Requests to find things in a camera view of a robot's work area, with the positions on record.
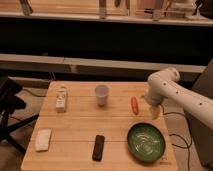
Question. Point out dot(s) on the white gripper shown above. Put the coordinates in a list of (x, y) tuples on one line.
[(155, 111)]

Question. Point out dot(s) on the green bowl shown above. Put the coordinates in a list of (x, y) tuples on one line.
[(146, 142)]

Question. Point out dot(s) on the black rectangular block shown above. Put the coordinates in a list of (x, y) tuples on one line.
[(98, 148)]

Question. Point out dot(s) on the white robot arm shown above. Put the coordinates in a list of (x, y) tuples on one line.
[(164, 84)]

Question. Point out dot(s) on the red pepper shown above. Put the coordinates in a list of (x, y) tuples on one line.
[(134, 105)]

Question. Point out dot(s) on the long wooden bench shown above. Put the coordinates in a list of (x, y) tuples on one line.
[(107, 68)]

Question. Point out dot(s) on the white sponge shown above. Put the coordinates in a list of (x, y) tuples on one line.
[(42, 140)]

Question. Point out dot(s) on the black tripod stand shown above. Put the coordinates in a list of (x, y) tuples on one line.
[(9, 103)]

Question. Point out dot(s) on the white small bottle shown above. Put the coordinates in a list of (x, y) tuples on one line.
[(61, 99)]

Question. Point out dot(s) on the white plastic cup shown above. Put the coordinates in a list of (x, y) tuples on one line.
[(101, 93)]

